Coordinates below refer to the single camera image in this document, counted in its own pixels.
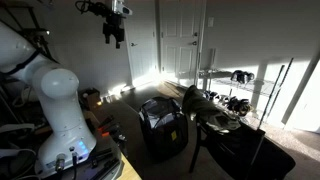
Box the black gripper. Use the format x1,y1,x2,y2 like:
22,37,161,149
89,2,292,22
102,12,126,50

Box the olive green towel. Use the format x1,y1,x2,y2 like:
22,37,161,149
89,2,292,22
181,84,242,133

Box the black mesh laundry basket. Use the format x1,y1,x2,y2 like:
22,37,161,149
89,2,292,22
137,96,190,162

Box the white closet door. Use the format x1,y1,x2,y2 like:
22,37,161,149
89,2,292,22
122,0,160,86

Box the brown cardboard box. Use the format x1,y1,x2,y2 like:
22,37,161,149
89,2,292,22
79,87,102,112

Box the white panel entry door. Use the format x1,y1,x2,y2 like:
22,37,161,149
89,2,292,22
158,0,203,82

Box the blue white sneaker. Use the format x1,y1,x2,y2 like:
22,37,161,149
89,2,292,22
202,90,220,102

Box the black tool bars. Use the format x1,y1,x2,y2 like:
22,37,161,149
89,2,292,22
89,147,121,180

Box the black shoes pair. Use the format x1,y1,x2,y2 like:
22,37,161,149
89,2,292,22
230,69,256,85

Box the black sandals pile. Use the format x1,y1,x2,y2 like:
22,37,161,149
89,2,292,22
225,95,253,117

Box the black metal chair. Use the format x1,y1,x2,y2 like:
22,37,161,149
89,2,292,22
188,113,297,180

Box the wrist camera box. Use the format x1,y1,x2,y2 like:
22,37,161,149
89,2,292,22
111,0,134,17

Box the black metal stand frame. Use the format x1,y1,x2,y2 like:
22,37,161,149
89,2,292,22
0,0,58,65

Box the orange handled bar clamp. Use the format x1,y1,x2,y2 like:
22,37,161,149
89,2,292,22
97,114,116,132
100,128,128,145

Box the black base cable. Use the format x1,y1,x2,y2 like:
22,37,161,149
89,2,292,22
68,145,79,180

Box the round robot base plate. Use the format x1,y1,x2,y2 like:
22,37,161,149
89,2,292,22
33,141,125,180

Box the silver plug base cable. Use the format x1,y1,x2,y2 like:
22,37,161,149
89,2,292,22
54,152,67,180

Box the wire shoe rack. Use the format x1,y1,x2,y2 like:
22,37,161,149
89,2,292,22
198,57,295,129

